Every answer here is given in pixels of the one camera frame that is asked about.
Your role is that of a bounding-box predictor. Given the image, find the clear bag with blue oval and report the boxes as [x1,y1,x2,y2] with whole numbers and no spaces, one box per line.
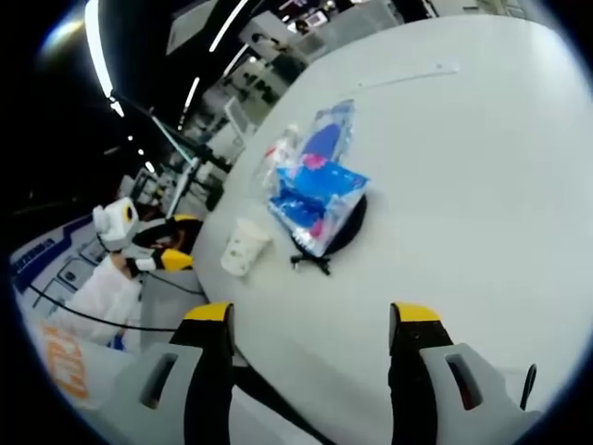
[299,97,358,169]

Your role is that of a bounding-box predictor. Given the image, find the white blue-trimmed panel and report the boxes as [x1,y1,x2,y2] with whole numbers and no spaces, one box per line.
[9,211,108,307]

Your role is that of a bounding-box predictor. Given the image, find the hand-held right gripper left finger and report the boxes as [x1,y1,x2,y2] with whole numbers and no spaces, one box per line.
[98,300,236,445]

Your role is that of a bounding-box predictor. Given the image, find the clear plastic ruler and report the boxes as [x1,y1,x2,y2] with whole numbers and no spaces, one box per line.
[355,58,462,90]

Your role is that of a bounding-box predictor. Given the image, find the clear plastic bag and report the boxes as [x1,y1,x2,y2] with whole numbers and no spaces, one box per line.
[251,122,308,198]

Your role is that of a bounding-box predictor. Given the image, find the black round pad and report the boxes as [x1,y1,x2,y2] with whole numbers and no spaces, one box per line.
[287,193,370,257]

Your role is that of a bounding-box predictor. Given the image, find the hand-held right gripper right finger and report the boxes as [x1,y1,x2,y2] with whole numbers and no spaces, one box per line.
[386,300,544,445]

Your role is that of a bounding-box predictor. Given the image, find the ceiling light strip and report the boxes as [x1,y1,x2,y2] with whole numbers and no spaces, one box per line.
[83,0,126,118]
[208,0,252,53]

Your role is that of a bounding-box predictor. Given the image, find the white paper cup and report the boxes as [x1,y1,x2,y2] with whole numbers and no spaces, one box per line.
[220,217,273,278]

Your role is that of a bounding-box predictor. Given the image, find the black clip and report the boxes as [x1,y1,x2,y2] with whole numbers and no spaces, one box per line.
[289,252,334,277]

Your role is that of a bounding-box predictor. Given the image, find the blue plastic packet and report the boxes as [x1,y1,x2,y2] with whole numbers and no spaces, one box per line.
[267,160,372,259]

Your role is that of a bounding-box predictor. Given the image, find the white round table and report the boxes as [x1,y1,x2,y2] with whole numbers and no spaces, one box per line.
[190,13,592,445]

